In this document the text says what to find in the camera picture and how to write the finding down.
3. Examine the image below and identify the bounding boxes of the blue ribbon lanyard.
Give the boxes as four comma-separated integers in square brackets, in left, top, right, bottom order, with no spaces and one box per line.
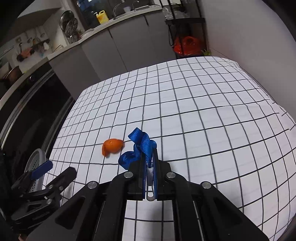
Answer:
[118,127,158,171]

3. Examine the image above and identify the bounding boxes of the grey perforated trash basket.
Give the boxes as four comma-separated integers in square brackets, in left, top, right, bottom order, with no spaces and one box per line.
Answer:
[25,149,48,192]

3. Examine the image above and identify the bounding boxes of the grey kitchen cabinets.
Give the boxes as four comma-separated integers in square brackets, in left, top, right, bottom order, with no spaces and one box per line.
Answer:
[49,10,175,99]

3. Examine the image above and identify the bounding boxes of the orange peel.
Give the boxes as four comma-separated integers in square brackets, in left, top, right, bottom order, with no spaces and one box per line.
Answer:
[102,138,124,157]

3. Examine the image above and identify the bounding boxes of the black built-in oven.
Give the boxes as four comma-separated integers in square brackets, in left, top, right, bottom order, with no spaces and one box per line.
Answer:
[1,63,75,164]

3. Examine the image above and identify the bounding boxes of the white checkered tablecloth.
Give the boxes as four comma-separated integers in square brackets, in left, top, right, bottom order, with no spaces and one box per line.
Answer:
[43,57,295,240]

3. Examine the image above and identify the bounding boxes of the red plastic bag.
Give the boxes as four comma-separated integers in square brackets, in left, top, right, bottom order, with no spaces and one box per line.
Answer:
[173,36,203,56]

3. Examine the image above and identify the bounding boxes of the black metal shelf rack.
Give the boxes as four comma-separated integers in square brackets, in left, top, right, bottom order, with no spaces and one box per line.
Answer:
[161,1,209,59]

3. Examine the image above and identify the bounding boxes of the steel dish rack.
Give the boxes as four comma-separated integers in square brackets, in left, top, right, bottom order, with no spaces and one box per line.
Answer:
[60,11,79,44]

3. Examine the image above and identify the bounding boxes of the yellow detergent bottle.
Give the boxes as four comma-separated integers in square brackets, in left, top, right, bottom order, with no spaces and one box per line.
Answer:
[95,10,109,25]

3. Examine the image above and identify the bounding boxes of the clear plastic bag on shelf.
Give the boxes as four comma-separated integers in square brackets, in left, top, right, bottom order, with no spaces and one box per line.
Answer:
[162,6,190,20]

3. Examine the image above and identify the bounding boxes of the chrome sink faucet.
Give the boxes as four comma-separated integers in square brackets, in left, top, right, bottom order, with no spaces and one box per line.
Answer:
[112,0,127,20]

